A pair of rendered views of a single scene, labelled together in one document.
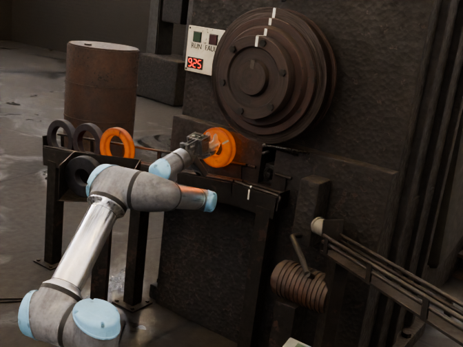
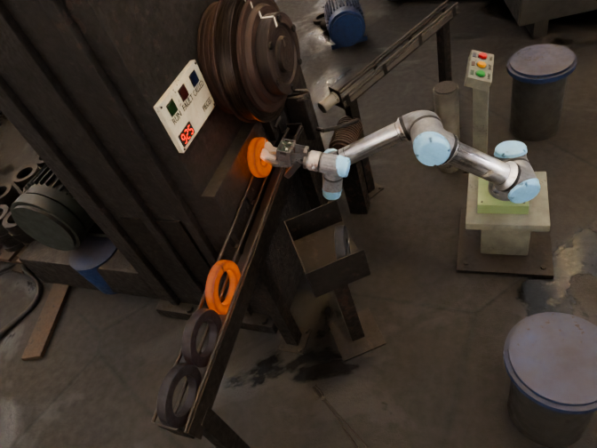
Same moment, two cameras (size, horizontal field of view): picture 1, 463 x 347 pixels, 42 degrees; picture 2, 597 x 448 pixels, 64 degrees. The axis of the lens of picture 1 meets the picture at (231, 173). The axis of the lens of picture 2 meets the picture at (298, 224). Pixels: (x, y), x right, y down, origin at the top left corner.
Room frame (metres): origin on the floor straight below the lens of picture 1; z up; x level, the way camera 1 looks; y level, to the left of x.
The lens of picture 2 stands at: (2.23, 1.58, 1.90)
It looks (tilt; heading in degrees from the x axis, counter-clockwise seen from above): 45 degrees down; 270
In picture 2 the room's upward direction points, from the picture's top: 21 degrees counter-clockwise
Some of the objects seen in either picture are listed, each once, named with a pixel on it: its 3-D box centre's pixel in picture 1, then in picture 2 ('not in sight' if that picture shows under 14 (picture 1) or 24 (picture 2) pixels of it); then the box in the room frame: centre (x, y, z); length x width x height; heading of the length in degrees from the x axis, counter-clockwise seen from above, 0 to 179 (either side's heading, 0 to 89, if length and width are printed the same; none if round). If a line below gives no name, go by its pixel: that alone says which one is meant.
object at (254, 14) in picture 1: (270, 76); (256, 57); (2.14, -0.09, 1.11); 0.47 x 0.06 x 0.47; 57
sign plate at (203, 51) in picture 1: (213, 52); (187, 106); (2.42, 0.13, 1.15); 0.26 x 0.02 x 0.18; 57
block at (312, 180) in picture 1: (311, 210); (301, 115); (2.02, -0.30, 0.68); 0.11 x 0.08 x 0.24; 147
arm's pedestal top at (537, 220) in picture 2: not in sight; (505, 200); (1.35, 0.29, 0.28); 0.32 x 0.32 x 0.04; 59
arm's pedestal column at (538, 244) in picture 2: not in sight; (505, 222); (1.35, 0.29, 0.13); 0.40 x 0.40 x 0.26; 59
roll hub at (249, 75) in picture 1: (255, 77); (280, 54); (2.06, -0.04, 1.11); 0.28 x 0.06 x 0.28; 57
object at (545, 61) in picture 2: not in sight; (537, 94); (0.77, -0.36, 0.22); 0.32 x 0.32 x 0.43
